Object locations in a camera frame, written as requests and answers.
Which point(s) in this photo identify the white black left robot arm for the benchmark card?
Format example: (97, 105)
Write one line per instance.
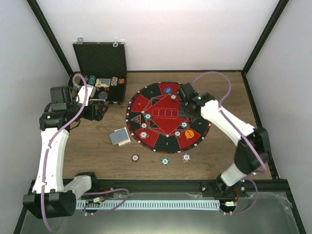
(49, 194)

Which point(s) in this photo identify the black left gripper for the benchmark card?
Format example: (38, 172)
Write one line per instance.
(99, 114)

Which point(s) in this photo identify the round red black poker mat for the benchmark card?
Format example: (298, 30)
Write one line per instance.
(164, 122)

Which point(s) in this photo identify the teal chips seat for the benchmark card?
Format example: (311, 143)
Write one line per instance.
(147, 116)
(184, 125)

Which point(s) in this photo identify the red yellow chip stack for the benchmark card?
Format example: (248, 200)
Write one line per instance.
(121, 81)

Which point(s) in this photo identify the black poker chip case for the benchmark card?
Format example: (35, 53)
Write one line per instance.
(103, 60)

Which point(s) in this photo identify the red black chip stack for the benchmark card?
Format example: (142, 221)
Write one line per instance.
(135, 158)

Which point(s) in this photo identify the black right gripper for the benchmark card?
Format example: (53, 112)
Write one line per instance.
(195, 117)

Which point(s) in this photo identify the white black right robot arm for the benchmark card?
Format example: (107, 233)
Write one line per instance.
(252, 144)

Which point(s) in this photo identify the blue backed card deck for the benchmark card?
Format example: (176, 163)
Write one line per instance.
(113, 138)

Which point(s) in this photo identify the blue small blind button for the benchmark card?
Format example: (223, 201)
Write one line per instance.
(168, 90)

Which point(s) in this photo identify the white purple chip stack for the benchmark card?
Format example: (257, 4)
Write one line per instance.
(186, 157)

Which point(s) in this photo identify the orange big blind button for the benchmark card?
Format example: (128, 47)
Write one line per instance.
(189, 134)

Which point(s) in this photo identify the teal chip stack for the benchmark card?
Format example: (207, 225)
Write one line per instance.
(165, 161)
(92, 80)

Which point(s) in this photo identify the grey round dealer disc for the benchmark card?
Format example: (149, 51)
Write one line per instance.
(103, 95)

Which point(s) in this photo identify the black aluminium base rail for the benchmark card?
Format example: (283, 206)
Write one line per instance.
(208, 188)

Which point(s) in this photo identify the teal chip stack in case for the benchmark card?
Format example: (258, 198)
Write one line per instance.
(92, 80)

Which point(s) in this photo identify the boxed card deck in case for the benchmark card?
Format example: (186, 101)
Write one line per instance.
(102, 83)

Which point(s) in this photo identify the light blue slotted cable duct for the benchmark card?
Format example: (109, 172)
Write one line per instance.
(212, 205)

